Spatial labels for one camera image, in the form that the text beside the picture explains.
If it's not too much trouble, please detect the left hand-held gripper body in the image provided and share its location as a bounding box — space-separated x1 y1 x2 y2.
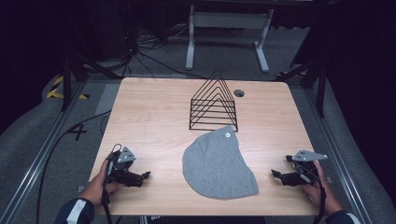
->
106 146 145 189

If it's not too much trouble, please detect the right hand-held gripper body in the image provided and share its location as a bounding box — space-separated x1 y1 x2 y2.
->
285 149 329 188

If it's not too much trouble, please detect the grey knit hat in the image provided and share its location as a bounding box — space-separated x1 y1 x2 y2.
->
182 125 260 201

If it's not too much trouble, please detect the person's left hand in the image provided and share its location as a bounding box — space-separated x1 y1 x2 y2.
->
78 159 120 206

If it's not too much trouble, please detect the person's right hand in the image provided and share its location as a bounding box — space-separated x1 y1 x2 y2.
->
300 161 344 217

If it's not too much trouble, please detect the black metal stand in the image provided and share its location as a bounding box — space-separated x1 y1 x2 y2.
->
273 58 329 119
60 50 123 113

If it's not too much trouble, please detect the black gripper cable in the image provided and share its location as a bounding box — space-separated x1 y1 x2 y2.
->
295 164 327 224
100 143 123 224

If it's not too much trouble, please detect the aluminium floor rail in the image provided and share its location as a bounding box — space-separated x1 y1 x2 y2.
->
0 79 92 224
302 87 376 224

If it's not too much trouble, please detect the long black floor cable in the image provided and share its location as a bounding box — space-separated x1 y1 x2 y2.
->
35 109 112 224

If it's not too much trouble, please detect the black wire rack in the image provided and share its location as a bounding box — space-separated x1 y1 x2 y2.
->
189 69 239 133

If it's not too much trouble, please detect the tangle of floor cables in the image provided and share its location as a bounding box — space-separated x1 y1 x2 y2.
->
122 22 208 79

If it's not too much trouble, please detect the white metal table frame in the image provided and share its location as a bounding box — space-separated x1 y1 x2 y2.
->
185 4 276 74

